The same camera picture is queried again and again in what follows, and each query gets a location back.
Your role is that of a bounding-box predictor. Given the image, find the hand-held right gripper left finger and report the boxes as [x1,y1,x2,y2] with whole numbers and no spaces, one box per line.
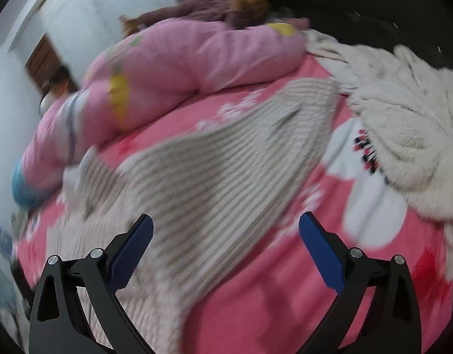
[29,214,154,354]

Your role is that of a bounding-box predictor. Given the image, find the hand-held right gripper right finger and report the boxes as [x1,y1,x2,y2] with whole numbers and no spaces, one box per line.
[296,212,422,354]

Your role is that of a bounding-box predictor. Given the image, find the beige houndstooth coat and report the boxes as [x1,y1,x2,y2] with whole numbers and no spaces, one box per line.
[45,77,341,354]

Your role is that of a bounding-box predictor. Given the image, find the pink floral blanket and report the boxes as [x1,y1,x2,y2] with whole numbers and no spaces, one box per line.
[14,53,453,354]

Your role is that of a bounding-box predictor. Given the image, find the blue packet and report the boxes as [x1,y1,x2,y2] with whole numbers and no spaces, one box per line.
[0,223,17,262]

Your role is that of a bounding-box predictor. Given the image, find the white fluffy garment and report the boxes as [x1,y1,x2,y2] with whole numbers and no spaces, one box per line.
[304,29,453,284]

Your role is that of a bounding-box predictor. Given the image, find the pink floral quilt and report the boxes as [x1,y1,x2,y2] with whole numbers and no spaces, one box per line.
[10,18,308,209]

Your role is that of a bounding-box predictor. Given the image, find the black padded headboard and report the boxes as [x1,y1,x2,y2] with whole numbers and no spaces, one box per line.
[256,0,453,82]

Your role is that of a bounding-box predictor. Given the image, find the purple and brown plush toy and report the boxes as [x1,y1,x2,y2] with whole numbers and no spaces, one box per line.
[119,0,312,39]

